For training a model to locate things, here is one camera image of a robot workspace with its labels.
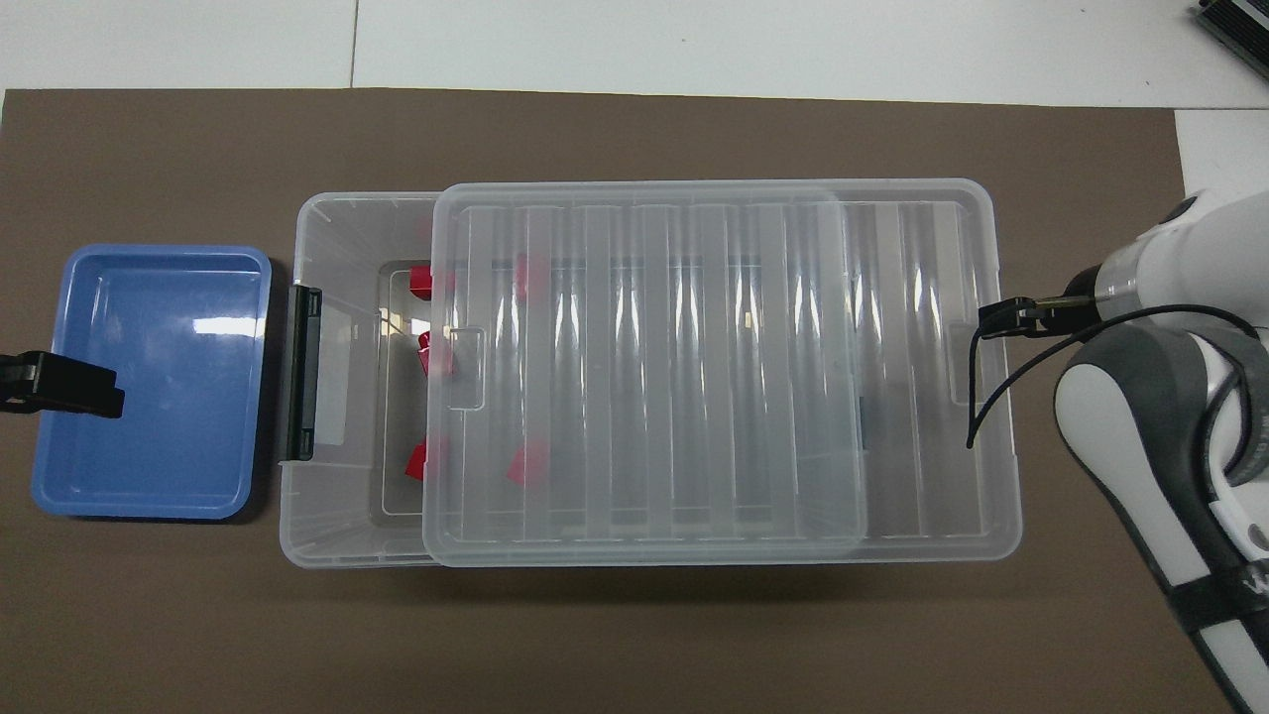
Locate brown table mat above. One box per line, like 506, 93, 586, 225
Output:
0, 87, 1240, 714

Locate blue plastic tray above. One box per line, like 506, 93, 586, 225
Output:
30, 244, 274, 521

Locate clear plastic storage box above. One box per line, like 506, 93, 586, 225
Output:
281, 191, 871, 568

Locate dark ribbed device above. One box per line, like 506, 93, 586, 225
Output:
1195, 0, 1269, 80

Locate clear plastic box lid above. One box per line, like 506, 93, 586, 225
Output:
424, 178, 1022, 566

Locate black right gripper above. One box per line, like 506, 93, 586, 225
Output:
979, 296, 1106, 340

